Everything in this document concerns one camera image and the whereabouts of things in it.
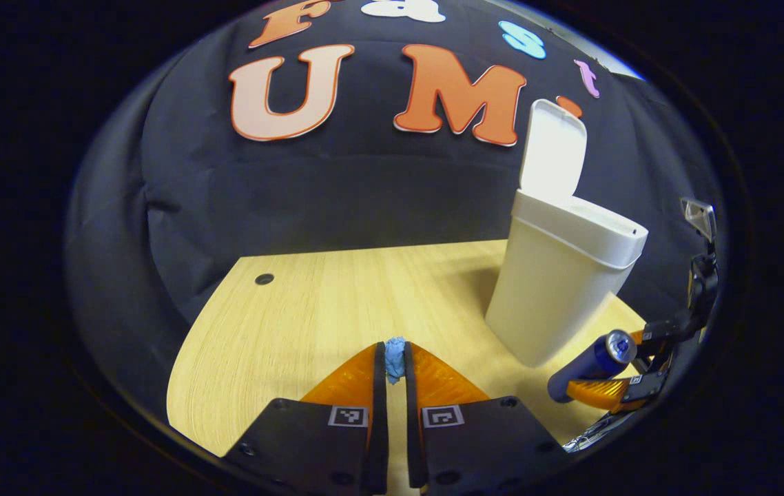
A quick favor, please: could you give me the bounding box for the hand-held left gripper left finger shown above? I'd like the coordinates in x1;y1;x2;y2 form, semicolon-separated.
223;342;389;496

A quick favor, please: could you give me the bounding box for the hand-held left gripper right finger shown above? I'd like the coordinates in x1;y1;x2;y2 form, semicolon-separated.
404;342;568;496

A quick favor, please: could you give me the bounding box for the blue pop can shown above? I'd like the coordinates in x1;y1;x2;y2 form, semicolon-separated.
548;329;638;404

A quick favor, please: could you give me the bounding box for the blue paper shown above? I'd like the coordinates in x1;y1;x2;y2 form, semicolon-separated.
384;337;407;384

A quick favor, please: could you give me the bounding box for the white desktop garbage bin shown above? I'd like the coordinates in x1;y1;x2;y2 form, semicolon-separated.
486;99;649;368

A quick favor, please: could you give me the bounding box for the black backdrop cloth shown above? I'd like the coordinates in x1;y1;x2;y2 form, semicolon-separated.
65;0;727;414

